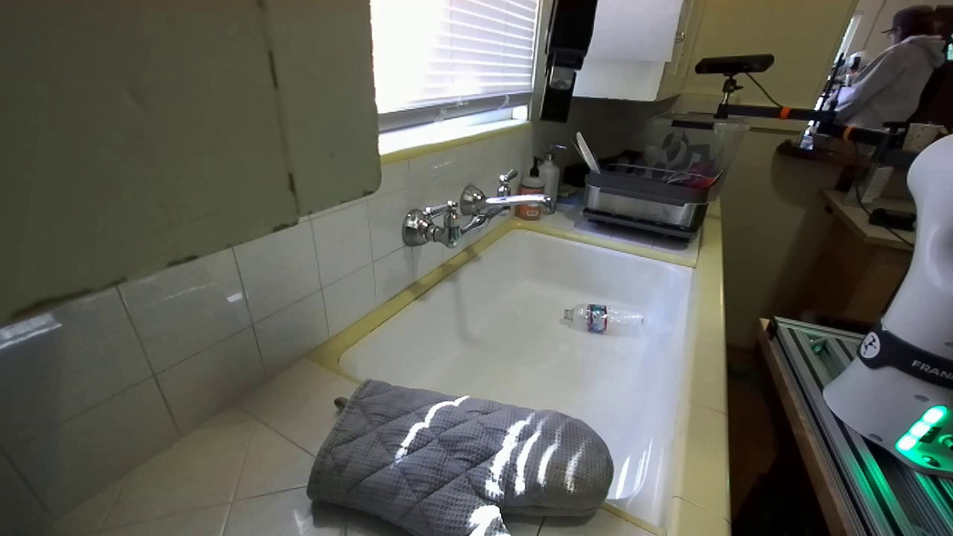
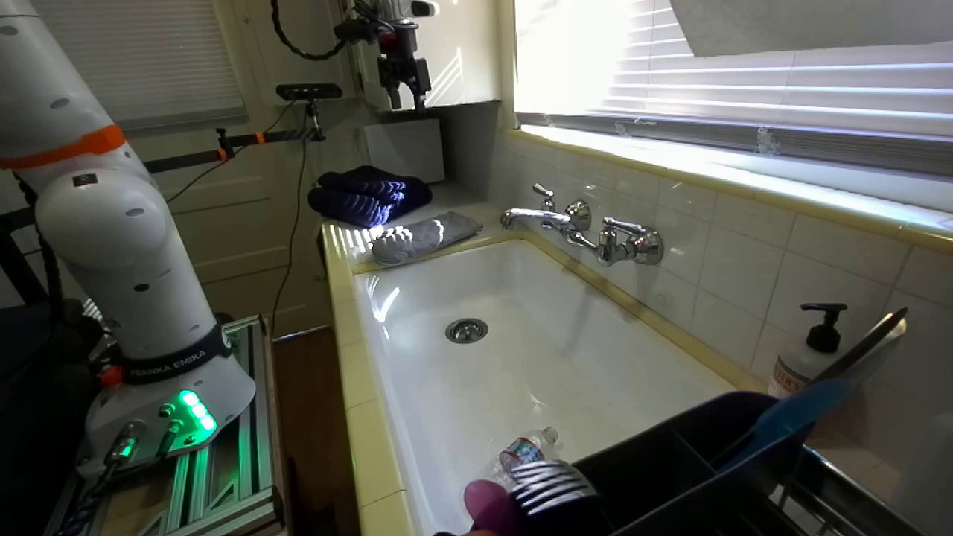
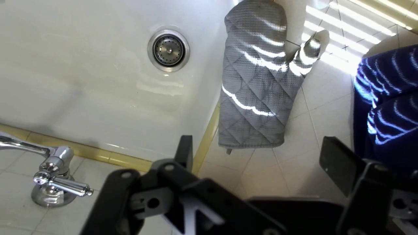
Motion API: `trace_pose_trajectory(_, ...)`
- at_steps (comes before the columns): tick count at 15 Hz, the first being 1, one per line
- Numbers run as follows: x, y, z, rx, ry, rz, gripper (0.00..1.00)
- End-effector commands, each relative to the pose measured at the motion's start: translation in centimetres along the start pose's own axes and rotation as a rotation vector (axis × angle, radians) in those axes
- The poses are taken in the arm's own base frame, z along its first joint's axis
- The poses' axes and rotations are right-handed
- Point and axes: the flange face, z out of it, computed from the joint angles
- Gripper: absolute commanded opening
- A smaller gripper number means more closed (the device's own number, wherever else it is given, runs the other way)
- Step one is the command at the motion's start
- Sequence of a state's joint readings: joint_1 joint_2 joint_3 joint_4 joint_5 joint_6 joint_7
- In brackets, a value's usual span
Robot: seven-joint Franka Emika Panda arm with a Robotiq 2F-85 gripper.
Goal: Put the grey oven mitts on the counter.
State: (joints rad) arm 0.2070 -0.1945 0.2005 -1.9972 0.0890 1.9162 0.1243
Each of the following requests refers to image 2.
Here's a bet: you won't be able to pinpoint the black stereo camera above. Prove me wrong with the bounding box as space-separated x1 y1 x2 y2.
275 80 346 104

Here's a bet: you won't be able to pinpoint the metal sink drain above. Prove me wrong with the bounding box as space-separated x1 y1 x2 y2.
443 315 491 349

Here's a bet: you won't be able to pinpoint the white ceramic sink basin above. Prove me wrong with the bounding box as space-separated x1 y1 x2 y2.
351 236 739 536

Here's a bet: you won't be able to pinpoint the soap dispenser with black pump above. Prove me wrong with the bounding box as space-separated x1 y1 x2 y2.
768 302 849 399

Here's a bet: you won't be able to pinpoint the white window blinds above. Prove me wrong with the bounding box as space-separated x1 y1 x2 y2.
511 0 953 144
41 0 249 138

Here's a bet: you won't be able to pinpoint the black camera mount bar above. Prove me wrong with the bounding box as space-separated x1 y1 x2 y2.
145 125 325 174

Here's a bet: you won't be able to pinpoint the black camera cable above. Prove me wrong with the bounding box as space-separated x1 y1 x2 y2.
266 138 315 332

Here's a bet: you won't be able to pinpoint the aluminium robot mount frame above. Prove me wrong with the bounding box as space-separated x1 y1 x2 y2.
41 314 285 536

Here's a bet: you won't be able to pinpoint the dark blue folded towel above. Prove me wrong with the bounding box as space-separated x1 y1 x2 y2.
307 163 434 232

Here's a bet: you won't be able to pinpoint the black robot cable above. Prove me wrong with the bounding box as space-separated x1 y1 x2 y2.
266 0 351 66

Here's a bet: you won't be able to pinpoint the black dish rack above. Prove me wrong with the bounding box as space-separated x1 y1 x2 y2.
574 387 927 536

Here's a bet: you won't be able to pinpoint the chrome wall faucet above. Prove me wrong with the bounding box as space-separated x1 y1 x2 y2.
498 183 668 269

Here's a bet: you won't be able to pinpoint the plastic spatula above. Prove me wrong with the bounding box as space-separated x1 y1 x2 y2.
718 308 912 470

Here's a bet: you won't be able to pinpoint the purple cup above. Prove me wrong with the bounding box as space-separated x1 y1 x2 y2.
462 476 525 536

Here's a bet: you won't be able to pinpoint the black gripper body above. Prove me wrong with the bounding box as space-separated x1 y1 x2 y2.
371 22 434 92

